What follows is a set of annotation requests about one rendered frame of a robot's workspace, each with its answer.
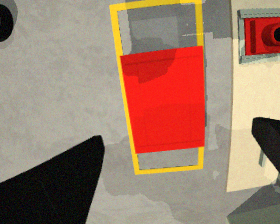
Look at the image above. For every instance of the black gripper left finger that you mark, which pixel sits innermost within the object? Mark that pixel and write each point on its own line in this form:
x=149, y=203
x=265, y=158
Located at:
x=58, y=191

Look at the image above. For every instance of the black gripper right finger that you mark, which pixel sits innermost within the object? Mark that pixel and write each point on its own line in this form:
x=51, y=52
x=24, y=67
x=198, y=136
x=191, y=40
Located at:
x=267, y=133

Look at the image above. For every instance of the yellow rectangular outline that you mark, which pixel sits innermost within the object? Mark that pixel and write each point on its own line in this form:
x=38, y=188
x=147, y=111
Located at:
x=116, y=29

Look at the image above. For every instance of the black toy car tyre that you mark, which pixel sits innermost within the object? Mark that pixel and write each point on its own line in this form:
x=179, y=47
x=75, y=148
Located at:
x=6, y=22

